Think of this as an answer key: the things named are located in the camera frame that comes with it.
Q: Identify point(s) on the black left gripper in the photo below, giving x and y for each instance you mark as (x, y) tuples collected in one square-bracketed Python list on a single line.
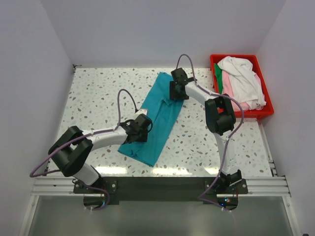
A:
[(144, 137)]

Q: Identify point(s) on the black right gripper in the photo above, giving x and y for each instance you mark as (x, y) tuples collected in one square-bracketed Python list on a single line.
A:
[(173, 95)]

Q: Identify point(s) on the teal t shirt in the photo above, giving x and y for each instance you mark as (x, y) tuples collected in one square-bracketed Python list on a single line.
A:
[(163, 112)]

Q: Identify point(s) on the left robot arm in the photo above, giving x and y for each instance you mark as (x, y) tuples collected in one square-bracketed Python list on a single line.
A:
[(72, 149)]

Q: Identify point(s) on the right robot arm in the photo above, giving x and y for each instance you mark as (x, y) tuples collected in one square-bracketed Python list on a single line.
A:
[(220, 120)]

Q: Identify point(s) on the green t shirt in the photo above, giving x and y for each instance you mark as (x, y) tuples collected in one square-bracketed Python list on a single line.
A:
[(218, 74)]

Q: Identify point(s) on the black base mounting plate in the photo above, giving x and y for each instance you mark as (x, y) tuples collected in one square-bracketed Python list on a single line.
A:
[(167, 189)]

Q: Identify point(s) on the white t shirt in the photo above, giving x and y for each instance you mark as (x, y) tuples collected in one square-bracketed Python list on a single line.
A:
[(240, 82)]

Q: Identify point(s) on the red plastic bin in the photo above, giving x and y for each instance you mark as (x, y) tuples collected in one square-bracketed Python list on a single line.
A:
[(267, 110)]

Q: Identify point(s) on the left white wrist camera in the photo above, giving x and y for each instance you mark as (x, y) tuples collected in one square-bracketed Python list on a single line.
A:
[(142, 111)]

